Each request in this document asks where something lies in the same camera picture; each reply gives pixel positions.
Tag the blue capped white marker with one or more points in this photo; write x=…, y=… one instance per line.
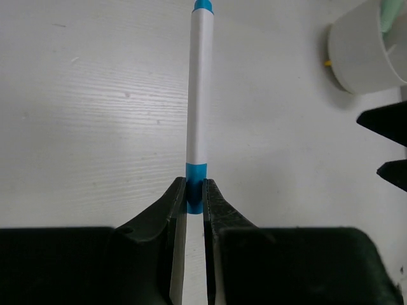
x=199, y=84

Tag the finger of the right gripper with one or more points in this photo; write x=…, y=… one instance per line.
x=395, y=172
x=388, y=121

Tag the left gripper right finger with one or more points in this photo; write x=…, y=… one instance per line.
x=247, y=264

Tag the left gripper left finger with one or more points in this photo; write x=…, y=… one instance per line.
x=139, y=262

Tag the green translucent highlighter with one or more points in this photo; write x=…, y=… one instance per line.
x=389, y=11

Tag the white round divided container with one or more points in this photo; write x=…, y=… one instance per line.
x=356, y=49

